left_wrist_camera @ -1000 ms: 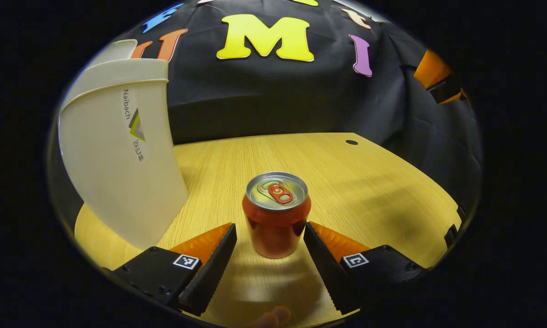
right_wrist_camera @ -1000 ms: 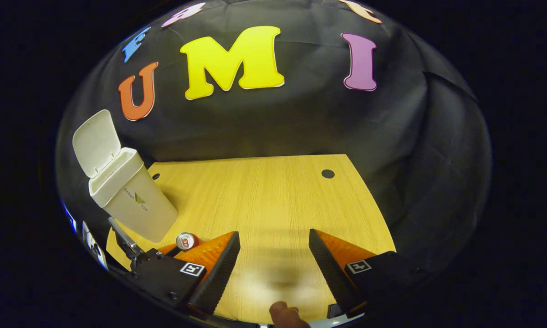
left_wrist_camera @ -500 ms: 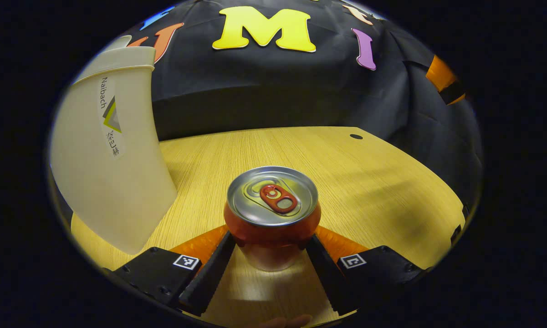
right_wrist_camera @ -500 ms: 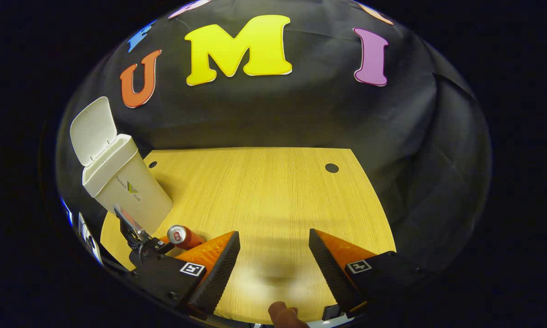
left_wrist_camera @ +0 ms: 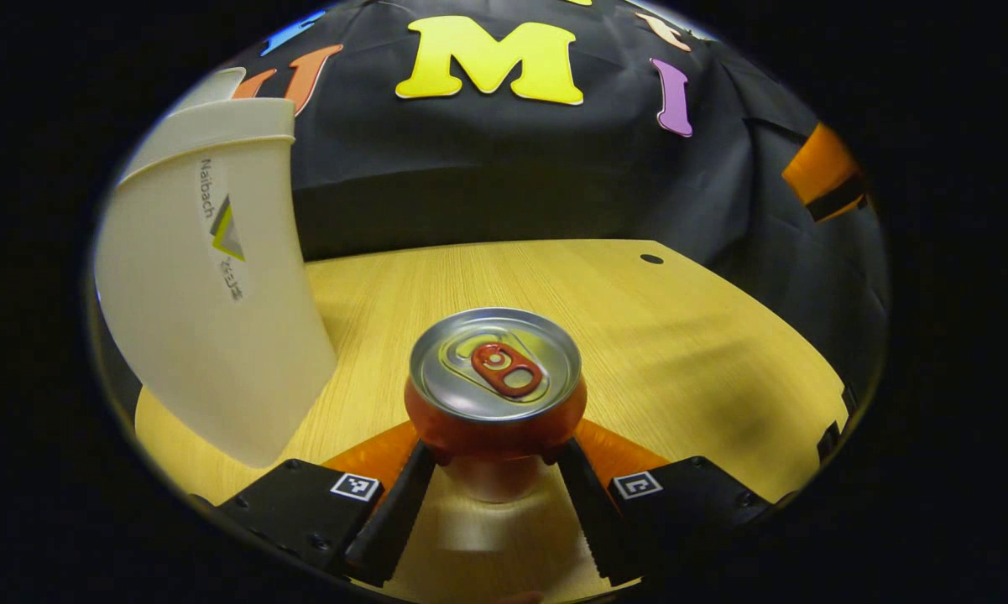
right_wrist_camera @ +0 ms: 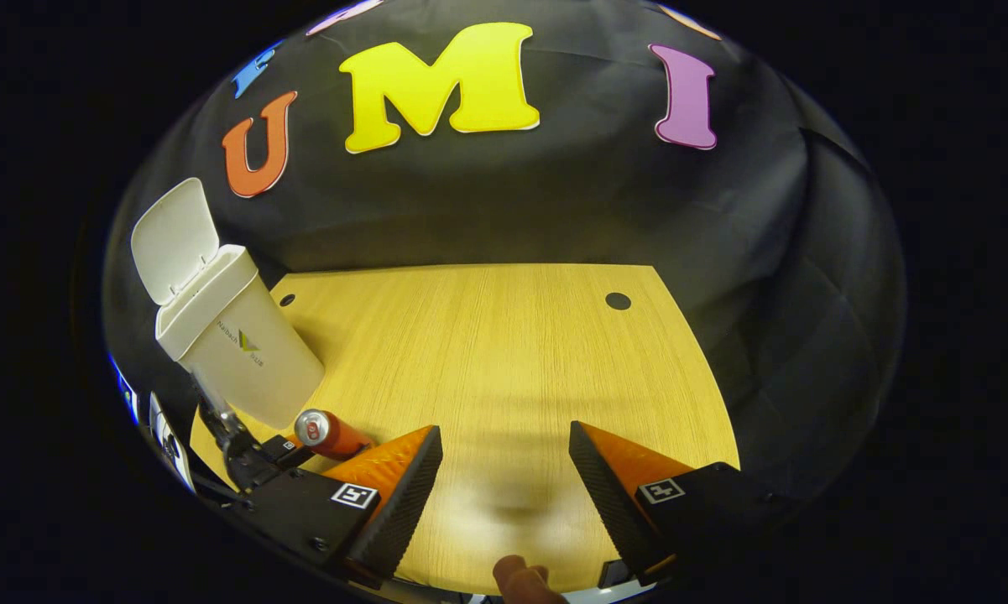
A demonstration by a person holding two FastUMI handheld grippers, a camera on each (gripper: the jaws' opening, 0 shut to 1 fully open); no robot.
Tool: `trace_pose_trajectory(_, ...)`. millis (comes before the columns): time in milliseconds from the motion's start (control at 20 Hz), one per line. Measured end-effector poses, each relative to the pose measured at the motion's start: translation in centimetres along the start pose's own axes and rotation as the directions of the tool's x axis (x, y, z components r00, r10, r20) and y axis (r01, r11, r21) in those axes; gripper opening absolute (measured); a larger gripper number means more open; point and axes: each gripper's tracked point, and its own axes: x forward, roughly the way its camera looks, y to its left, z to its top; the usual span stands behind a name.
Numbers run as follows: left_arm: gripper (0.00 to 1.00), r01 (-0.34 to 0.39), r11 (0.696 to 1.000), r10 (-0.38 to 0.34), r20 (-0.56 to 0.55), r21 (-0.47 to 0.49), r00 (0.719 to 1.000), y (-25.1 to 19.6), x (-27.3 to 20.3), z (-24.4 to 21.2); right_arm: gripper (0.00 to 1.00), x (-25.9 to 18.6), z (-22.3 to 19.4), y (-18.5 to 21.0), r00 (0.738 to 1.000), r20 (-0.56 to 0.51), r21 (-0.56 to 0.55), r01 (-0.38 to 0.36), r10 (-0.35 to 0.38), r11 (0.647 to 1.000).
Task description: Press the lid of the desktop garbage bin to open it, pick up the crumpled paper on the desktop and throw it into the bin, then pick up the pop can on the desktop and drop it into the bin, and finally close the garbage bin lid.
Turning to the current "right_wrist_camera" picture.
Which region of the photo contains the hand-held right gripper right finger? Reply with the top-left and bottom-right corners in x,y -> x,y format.
568,420 -> 800,587

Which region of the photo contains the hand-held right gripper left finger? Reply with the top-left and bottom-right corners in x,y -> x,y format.
235,424 -> 445,590

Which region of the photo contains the red pop can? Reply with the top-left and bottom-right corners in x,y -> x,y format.
294,409 -> 373,461

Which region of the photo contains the white desktop garbage bin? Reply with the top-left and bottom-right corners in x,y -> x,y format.
130,177 -> 326,431

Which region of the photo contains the wooden desktop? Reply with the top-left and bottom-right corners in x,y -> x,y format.
189,263 -> 741,595

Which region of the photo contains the computer monitor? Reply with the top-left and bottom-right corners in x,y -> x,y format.
107,352 -> 141,424

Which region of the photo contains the black backdrop cloth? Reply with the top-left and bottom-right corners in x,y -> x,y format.
101,0 -> 907,504

